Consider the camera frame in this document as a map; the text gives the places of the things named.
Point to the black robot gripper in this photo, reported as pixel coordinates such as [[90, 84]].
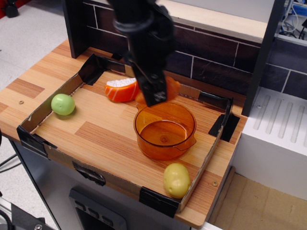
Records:
[[150, 35]]

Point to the orange toy carrot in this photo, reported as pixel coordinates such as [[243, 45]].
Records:
[[171, 87]]

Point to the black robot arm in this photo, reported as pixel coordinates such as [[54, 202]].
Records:
[[130, 5]]

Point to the cardboard fence with black tape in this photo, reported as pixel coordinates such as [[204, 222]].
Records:
[[99, 142]]

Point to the transparent orange plastic pot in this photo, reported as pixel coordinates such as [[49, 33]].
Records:
[[164, 131]]

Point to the salmon sushi toy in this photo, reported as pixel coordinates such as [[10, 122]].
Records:
[[123, 90]]

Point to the green toy apple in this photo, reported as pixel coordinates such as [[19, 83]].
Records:
[[62, 104]]

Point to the light wooden shelf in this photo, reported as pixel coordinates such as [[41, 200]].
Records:
[[217, 22]]

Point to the yellow toy potato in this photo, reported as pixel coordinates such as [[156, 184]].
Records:
[[176, 180]]

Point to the white toy sink drainboard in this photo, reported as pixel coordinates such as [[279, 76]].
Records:
[[272, 149]]

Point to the grey oven control panel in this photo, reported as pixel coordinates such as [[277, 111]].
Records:
[[94, 216]]

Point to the dark grey vertical post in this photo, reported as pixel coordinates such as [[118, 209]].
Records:
[[269, 37]]

